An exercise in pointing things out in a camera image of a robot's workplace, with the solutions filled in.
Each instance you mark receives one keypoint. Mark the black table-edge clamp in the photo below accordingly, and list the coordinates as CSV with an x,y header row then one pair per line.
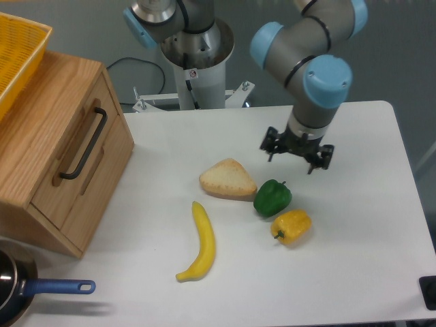
x,y
428,289

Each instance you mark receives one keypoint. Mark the yellow plastic basket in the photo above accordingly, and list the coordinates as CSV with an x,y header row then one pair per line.
x,y
23,44

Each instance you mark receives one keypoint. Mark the toy bread slice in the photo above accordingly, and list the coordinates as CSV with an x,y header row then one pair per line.
x,y
228,179

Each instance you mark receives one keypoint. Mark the yellow toy banana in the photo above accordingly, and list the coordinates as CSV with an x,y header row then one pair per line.
x,y
205,259

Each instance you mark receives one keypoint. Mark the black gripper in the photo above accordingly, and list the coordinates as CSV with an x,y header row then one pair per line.
x,y
318,157

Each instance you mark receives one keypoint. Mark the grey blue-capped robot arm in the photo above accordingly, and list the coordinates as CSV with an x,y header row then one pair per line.
x,y
297,57

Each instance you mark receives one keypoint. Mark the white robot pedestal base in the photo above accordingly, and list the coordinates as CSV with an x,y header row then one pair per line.
x,y
199,65

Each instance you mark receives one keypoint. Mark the blue-handled dark pan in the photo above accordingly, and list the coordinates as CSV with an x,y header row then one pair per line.
x,y
20,284

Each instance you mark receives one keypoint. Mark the yellow toy bell pepper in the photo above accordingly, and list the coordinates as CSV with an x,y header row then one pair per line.
x,y
290,226

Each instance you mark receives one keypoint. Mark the wooden drawer cabinet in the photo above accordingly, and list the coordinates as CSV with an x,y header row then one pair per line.
x,y
32,134

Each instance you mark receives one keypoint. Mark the green toy bell pepper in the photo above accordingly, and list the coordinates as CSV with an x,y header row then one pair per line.
x,y
272,197

